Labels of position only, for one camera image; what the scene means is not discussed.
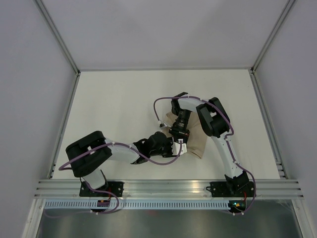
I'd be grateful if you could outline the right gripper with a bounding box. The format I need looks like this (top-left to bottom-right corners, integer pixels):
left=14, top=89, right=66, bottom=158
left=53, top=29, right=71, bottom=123
left=169, top=109, right=191, bottom=144

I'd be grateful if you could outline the beige cloth napkin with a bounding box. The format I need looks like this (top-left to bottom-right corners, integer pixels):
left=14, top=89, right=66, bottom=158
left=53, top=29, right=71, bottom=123
left=162, top=112, right=207, bottom=159

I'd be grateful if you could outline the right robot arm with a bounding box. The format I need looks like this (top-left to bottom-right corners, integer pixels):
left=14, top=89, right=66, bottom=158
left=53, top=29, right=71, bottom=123
left=169, top=92, right=249, bottom=196

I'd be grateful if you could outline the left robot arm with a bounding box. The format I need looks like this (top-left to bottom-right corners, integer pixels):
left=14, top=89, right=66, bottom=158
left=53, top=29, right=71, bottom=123
left=58, top=131, right=182, bottom=196

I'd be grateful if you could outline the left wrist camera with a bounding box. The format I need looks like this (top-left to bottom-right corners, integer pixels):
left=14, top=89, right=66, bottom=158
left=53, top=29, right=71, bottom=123
left=172, top=139, right=187, bottom=156

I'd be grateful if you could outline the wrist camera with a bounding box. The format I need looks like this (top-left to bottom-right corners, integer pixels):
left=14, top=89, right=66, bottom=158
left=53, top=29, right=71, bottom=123
left=158, top=120, right=169, bottom=130
left=172, top=139, right=187, bottom=156

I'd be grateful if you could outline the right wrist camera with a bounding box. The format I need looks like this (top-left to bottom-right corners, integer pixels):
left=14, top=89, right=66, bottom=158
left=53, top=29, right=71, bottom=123
left=158, top=120, right=169, bottom=130

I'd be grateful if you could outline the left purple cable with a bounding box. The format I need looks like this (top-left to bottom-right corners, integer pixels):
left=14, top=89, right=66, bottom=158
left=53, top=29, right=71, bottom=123
left=44, top=140, right=185, bottom=219

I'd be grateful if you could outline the purple cable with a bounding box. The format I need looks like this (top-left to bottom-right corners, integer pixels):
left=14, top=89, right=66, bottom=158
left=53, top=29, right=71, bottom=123
left=44, top=140, right=185, bottom=219
left=153, top=96, right=256, bottom=214

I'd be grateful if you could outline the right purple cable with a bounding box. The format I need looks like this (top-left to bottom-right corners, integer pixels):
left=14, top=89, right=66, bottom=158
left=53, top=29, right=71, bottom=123
left=153, top=96, right=256, bottom=214

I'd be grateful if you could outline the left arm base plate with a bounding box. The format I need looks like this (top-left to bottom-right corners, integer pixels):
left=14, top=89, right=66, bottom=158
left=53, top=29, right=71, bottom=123
left=79, top=181, right=124, bottom=198

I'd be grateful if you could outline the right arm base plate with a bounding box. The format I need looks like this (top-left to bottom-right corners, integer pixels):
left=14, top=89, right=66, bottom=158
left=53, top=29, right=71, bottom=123
left=206, top=181, right=255, bottom=198

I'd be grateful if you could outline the left side aluminium rail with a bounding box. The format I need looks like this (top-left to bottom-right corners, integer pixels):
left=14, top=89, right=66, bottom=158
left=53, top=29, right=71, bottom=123
left=46, top=71, right=81, bottom=179

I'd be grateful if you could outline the aluminium rail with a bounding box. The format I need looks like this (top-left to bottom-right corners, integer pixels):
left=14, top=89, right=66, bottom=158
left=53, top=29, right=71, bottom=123
left=34, top=179, right=304, bottom=200
left=46, top=71, right=81, bottom=179
left=249, top=69, right=289, bottom=179

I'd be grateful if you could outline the right side aluminium rail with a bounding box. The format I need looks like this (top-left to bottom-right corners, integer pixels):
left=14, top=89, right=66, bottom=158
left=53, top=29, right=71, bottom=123
left=249, top=69, right=289, bottom=179

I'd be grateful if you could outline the aluminium front rail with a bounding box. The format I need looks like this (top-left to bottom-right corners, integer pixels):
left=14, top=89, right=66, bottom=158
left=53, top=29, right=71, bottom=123
left=34, top=179, right=304, bottom=200

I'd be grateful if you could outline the white slotted cable duct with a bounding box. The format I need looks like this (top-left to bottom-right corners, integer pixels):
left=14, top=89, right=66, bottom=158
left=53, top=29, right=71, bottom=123
left=44, top=199, right=230, bottom=210

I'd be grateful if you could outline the right aluminium frame post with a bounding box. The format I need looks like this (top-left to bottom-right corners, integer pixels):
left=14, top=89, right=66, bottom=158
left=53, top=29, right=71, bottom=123
left=250, top=0, right=297, bottom=74

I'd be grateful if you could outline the aluminium frame post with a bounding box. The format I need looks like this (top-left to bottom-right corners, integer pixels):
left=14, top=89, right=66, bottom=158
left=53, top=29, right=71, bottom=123
left=34, top=0, right=80, bottom=75
left=250, top=0, right=297, bottom=74

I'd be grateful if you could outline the left aluminium frame post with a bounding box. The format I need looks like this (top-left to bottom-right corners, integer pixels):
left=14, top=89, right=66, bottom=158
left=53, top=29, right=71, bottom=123
left=34, top=0, right=80, bottom=75

